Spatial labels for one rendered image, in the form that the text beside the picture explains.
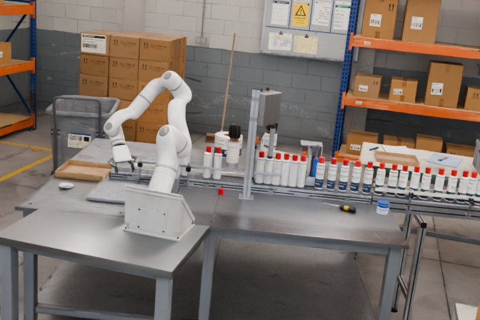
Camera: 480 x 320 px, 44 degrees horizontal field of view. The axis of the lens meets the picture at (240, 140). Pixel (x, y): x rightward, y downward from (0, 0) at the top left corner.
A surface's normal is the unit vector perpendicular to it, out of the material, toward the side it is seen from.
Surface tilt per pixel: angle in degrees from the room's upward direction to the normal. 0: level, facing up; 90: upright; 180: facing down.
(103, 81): 90
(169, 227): 90
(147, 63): 89
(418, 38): 91
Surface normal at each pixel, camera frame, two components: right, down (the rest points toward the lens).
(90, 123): 0.07, 0.32
